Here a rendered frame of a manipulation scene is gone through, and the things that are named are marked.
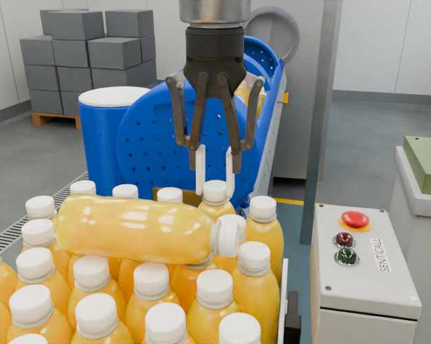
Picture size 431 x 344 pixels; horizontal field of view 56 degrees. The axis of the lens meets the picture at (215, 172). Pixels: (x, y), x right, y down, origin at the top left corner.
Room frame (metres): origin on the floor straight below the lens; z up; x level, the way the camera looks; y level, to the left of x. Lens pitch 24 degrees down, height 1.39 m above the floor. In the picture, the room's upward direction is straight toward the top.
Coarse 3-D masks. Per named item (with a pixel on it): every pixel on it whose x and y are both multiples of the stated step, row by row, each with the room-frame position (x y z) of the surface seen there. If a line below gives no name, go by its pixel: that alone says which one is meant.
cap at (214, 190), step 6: (216, 180) 0.57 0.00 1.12; (204, 186) 0.54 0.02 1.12; (210, 186) 0.54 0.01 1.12; (216, 186) 0.54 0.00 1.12; (222, 186) 0.54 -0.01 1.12; (204, 192) 0.54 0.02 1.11; (210, 192) 0.53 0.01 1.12; (216, 192) 0.53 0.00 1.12; (222, 192) 0.53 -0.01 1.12; (210, 198) 0.53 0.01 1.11; (216, 198) 0.53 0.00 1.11; (222, 198) 0.53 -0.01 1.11
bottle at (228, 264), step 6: (240, 240) 0.46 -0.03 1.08; (246, 240) 0.48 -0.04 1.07; (216, 258) 0.46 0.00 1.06; (222, 258) 0.45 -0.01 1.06; (228, 258) 0.45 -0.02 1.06; (234, 258) 0.45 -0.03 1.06; (216, 264) 0.45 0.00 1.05; (222, 264) 0.45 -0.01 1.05; (228, 264) 0.45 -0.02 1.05; (234, 264) 0.45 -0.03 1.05; (228, 270) 0.45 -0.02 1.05
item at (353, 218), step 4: (344, 212) 0.49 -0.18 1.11; (348, 212) 0.48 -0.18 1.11; (352, 212) 0.48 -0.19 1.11; (356, 212) 0.48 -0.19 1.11; (360, 212) 0.49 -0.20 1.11; (344, 216) 0.47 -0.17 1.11; (348, 216) 0.47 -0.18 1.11; (352, 216) 0.47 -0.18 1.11; (356, 216) 0.47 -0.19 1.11; (360, 216) 0.47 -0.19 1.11; (364, 216) 0.47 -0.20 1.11; (344, 220) 0.47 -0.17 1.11; (348, 220) 0.46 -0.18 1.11; (352, 220) 0.46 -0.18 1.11; (356, 220) 0.46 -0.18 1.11; (360, 220) 0.46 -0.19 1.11; (364, 220) 0.46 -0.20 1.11; (368, 220) 0.47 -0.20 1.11; (348, 224) 0.46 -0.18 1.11; (352, 224) 0.46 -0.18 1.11; (356, 224) 0.46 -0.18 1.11; (360, 224) 0.46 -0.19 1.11; (364, 224) 0.46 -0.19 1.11
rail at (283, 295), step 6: (282, 270) 0.53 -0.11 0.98; (282, 276) 0.52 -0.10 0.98; (282, 282) 0.50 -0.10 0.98; (282, 288) 0.49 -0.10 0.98; (282, 294) 0.47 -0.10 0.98; (282, 300) 0.46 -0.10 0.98; (282, 306) 0.45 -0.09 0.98; (282, 312) 0.44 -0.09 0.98; (282, 318) 0.43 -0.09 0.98; (282, 324) 0.42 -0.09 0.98; (282, 330) 0.40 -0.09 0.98; (282, 336) 0.39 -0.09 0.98; (282, 342) 0.39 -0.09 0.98
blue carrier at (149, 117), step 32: (256, 64) 1.14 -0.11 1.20; (160, 96) 0.73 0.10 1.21; (192, 96) 0.72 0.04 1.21; (128, 128) 0.75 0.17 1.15; (160, 128) 0.73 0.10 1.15; (224, 128) 0.71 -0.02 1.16; (256, 128) 0.74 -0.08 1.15; (128, 160) 0.75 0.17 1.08; (160, 160) 0.73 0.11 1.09; (224, 160) 0.71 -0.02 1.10; (256, 160) 0.70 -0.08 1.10
